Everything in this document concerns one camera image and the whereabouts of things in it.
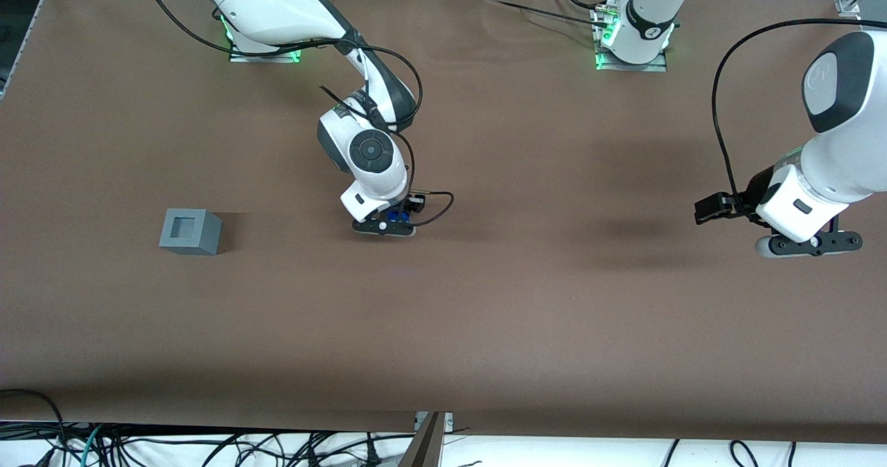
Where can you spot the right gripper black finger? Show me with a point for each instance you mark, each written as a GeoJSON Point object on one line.
{"type": "Point", "coordinates": [416, 205]}

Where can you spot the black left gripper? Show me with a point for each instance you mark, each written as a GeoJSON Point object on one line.
{"type": "Point", "coordinates": [752, 192]}

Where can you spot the small blue plastic part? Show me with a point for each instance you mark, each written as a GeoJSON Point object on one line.
{"type": "Point", "coordinates": [397, 215]}

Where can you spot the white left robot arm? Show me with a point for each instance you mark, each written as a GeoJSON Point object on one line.
{"type": "Point", "coordinates": [838, 155]}

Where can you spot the gray cube base with socket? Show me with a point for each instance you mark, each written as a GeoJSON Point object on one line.
{"type": "Point", "coordinates": [190, 242]}

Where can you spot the brown table cover sheet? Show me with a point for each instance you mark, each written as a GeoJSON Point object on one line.
{"type": "Point", "coordinates": [485, 314]}

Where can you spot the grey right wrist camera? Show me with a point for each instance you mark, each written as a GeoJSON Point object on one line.
{"type": "Point", "coordinates": [378, 228]}

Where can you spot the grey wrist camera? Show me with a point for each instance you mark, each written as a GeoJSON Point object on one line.
{"type": "Point", "coordinates": [797, 245]}
{"type": "Point", "coordinates": [378, 228]}

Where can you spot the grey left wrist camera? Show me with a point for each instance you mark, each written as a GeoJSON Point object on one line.
{"type": "Point", "coordinates": [797, 245]}

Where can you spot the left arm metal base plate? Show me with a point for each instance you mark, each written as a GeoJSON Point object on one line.
{"type": "Point", "coordinates": [634, 67]}

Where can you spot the silver bracket plate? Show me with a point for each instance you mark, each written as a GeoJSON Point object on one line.
{"type": "Point", "coordinates": [449, 422]}

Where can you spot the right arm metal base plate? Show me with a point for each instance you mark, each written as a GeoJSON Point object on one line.
{"type": "Point", "coordinates": [242, 56]}

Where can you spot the silver corner bracket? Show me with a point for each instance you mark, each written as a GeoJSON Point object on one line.
{"type": "Point", "coordinates": [847, 4]}

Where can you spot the aluminium table edge rail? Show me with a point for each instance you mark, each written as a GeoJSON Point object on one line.
{"type": "Point", "coordinates": [17, 51]}

